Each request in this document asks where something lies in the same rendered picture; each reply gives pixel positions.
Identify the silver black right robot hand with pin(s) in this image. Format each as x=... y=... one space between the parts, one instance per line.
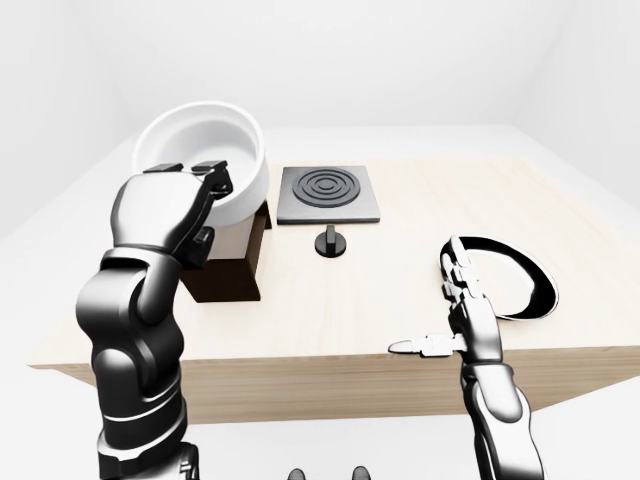
x=477 y=320

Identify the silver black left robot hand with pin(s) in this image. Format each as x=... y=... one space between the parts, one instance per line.
x=150 y=210

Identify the white bowl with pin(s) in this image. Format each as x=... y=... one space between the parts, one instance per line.
x=225 y=145

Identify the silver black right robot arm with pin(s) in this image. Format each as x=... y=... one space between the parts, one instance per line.
x=505 y=425

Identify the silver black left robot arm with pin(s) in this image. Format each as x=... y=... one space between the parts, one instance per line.
x=135 y=350

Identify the wooden cabinet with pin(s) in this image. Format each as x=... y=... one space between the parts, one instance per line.
x=235 y=270

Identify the white plate with dark rim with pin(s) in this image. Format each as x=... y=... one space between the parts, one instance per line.
x=542 y=290

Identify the round black knob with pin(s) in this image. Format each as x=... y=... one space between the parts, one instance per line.
x=330 y=244

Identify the flat dark stove plate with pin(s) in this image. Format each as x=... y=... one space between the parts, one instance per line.
x=327 y=194

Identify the small dark shape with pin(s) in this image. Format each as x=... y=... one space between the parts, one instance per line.
x=297 y=474
x=360 y=473

